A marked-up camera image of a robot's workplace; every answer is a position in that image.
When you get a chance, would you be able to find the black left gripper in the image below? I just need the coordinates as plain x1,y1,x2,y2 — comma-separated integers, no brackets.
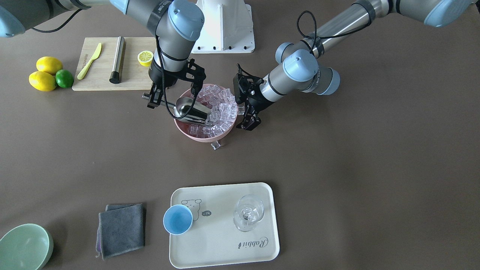
233,64,267,131

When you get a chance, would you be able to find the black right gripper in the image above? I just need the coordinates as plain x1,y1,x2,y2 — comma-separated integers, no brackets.
146,58,206,109

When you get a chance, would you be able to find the metal ice scoop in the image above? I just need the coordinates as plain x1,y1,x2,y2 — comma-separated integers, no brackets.
142,93,212,125

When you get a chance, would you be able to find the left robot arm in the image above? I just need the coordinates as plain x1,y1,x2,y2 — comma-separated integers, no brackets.
233,0,479,131

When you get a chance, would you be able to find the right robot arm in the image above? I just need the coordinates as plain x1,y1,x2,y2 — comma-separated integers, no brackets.
0,0,206,109

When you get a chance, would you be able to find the clear ice cubes pile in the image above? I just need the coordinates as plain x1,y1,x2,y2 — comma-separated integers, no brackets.
187,85,239,137

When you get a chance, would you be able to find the spilled ice cube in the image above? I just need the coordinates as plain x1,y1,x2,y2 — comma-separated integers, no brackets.
210,141,221,150

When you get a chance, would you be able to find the blue cup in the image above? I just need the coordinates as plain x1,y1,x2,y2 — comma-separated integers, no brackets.
163,204,193,236

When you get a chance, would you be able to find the bamboo cutting board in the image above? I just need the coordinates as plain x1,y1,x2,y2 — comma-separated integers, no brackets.
72,37,156,91

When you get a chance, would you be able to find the half lemon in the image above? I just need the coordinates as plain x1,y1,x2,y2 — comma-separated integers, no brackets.
137,51,154,67

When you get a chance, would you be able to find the steel muddler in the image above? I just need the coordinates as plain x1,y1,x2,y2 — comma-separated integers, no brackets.
109,36,125,84

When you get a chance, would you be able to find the clear wine glass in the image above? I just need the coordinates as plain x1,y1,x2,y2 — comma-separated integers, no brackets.
233,194,265,232

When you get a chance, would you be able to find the yellow plastic knife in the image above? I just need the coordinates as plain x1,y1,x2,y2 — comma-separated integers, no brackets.
77,43,102,80

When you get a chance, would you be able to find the cream rabbit tray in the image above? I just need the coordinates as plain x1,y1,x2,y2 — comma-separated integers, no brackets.
169,182,281,269

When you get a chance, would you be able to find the green lime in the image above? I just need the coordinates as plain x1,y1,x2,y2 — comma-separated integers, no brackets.
55,69,74,89

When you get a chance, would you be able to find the yellow lemon upper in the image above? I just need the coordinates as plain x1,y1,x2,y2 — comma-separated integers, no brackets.
36,56,63,76

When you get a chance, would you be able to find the yellow lemon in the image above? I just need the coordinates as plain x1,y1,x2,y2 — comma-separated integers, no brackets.
28,71,57,91
36,56,63,76

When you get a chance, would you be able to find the yellow lemon lower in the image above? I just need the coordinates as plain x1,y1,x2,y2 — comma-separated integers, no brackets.
28,71,57,91

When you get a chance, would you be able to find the grey folded cloth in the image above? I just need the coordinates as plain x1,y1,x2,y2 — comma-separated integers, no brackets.
96,203,145,260

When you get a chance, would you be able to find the green bowl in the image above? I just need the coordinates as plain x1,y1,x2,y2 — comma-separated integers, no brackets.
0,223,54,270

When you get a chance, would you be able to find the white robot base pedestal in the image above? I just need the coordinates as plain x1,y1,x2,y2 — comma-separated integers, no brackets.
192,0,255,54

